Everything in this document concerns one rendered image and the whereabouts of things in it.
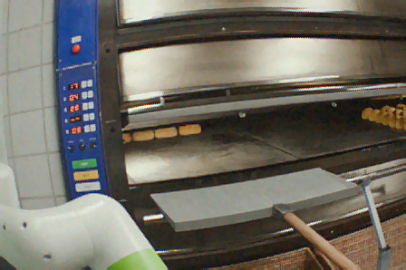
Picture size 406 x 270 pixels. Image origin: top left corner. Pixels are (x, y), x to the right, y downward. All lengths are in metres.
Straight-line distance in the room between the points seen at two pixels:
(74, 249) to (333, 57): 1.69
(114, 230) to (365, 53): 1.71
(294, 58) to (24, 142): 1.00
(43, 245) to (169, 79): 1.43
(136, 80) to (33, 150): 0.44
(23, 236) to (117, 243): 0.19
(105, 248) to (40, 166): 1.28
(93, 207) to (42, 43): 1.27
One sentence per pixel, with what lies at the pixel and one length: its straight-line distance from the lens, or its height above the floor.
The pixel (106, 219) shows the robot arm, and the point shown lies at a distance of 1.09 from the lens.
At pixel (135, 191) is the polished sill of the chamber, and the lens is 2.38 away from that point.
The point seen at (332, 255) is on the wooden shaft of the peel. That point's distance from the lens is 1.52.
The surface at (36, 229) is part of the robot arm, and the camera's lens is 1.01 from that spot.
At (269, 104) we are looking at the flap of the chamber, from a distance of 2.29.
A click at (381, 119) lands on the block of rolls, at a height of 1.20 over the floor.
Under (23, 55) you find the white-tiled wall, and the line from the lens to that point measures 2.31.
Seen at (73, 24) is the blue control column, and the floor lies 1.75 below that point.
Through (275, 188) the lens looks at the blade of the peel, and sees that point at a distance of 2.17.
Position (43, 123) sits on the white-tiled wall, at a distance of 2.32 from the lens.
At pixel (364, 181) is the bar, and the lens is 2.22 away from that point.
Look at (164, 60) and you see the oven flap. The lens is 2.36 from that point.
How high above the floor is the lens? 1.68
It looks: 9 degrees down
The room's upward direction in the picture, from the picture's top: 5 degrees counter-clockwise
